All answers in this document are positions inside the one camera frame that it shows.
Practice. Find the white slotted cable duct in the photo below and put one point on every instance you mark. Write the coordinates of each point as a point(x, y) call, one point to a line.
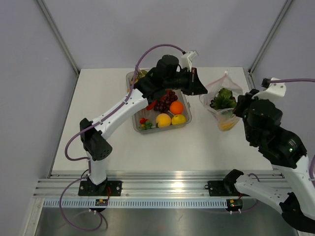
point(146, 203)

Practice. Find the left aluminium frame post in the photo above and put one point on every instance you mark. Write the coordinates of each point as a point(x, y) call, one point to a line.
point(57, 34)

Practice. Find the tan grape bunch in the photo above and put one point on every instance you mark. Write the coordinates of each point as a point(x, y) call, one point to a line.
point(139, 75)

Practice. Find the orange spiky pineapple fruit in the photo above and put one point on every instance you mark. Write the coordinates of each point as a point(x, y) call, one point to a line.
point(223, 104)

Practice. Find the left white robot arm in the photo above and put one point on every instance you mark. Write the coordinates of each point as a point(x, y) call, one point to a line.
point(169, 73)

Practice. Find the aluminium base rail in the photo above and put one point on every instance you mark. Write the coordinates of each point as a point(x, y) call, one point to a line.
point(136, 185)

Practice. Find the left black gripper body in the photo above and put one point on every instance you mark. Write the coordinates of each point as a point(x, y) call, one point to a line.
point(184, 82)

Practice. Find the aluminium frame post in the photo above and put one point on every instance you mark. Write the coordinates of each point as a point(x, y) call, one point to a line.
point(57, 34)
point(271, 35)

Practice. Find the small yellow fruit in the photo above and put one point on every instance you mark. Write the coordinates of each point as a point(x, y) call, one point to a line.
point(163, 120)

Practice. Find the clear zip top bag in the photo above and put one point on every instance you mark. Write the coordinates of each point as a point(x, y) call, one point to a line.
point(213, 88)

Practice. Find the red lobster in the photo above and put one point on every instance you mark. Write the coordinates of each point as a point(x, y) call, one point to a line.
point(151, 106)

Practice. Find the clear plastic food bin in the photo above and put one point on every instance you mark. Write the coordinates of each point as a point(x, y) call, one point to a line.
point(152, 114)

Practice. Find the right aluminium frame post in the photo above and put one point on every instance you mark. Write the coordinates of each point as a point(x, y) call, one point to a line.
point(271, 35)

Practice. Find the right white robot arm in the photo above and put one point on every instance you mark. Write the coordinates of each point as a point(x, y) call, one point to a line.
point(283, 149)

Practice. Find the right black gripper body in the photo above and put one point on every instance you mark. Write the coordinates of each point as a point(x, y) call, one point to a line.
point(241, 107)

